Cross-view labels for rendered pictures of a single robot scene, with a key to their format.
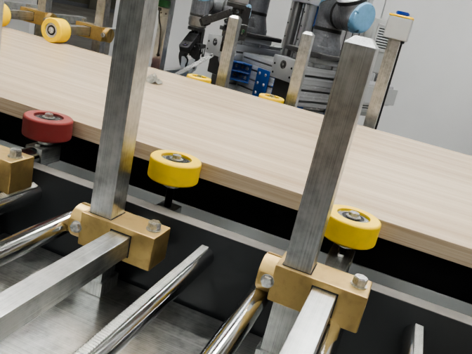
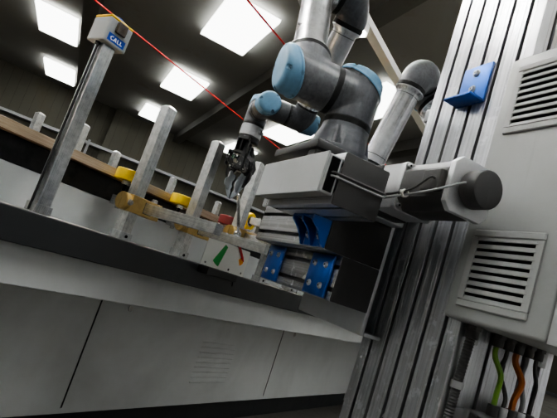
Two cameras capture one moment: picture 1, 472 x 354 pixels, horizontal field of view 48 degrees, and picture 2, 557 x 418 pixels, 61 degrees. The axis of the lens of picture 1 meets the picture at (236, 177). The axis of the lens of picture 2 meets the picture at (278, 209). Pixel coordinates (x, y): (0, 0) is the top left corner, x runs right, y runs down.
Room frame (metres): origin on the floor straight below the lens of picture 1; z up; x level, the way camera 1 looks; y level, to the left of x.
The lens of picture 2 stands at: (2.54, -1.31, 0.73)
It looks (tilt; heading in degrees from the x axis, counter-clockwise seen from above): 8 degrees up; 108
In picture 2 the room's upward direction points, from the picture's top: 19 degrees clockwise
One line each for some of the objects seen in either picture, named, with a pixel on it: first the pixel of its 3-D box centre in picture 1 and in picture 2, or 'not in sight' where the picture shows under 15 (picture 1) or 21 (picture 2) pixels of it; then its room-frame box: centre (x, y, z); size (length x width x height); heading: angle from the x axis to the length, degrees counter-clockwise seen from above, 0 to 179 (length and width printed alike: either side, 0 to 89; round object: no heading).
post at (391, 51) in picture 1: (374, 112); (71, 127); (1.66, -0.37, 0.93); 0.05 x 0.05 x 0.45; 74
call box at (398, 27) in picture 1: (398, 29); (109, 35); (1.66, -0.37, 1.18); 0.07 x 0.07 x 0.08; 74
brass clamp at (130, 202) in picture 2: not in sight; (138, 206); (1.74, -0.10, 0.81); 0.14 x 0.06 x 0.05; 74
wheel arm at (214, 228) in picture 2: not in sight; (162, 214); (1.83, -0.11, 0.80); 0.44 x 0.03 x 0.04; 164
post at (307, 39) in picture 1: (290, 105); (141, 181); (1.74, -0.12, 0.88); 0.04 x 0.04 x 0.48; 74
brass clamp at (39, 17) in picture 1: (38, 17); not in sight; (2.02, 0.86, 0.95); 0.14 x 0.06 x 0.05; 74
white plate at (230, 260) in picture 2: not in sight; (226, 257); (1.89, 0.32, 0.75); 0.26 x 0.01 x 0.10; 74
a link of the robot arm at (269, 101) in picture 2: not in sight; (270, 107); (1.97, 0.05, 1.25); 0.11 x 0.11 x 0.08; 33
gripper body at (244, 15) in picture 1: (235, 22); (242, 154); (1.90, 0.12, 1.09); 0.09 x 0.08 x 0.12; 93
